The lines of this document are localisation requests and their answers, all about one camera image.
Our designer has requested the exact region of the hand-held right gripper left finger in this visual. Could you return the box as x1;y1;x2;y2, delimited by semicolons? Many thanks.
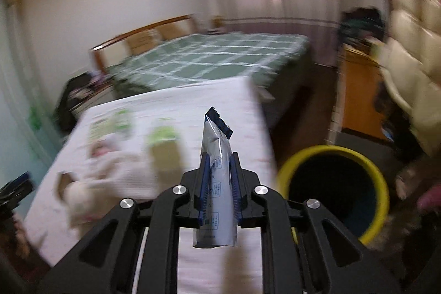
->
36;152;212;294

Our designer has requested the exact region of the clothes pile by curtain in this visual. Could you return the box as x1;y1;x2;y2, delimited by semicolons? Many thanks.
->
339;6;386;47

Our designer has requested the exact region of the wooden desk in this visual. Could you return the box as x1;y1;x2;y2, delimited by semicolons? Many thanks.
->
339;46;393;141

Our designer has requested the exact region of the yellow bin with black bag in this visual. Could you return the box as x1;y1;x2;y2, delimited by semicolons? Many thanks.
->
277;145;390;244

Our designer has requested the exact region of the green plaid duvet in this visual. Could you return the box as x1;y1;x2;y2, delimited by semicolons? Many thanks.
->
105;32;311;91

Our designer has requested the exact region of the silver sachet packet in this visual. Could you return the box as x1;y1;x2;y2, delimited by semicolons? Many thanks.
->
193;106;238;250

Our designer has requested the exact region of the white and green box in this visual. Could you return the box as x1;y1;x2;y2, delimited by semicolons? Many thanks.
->
146;127;185;179

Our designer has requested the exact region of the cream puffer jacket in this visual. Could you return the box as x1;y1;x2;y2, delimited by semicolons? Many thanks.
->
377;0;441;157

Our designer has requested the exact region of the dark clothes pile on nightstand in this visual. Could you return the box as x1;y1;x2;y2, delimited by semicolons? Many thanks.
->
53;72;114;136

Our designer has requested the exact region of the white crumpled paper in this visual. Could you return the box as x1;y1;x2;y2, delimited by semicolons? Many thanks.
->
84;142;161;200

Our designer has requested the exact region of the green and white bottle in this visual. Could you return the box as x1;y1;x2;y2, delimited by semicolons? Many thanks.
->
89;109;134;144

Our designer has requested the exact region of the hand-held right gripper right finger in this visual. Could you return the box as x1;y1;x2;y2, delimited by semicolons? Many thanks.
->
229;152;402;294

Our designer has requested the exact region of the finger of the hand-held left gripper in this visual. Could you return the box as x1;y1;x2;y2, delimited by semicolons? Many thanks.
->
0;172;34;212

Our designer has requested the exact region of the wooden bed headboard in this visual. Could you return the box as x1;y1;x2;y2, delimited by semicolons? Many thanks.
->
91;15;198;74

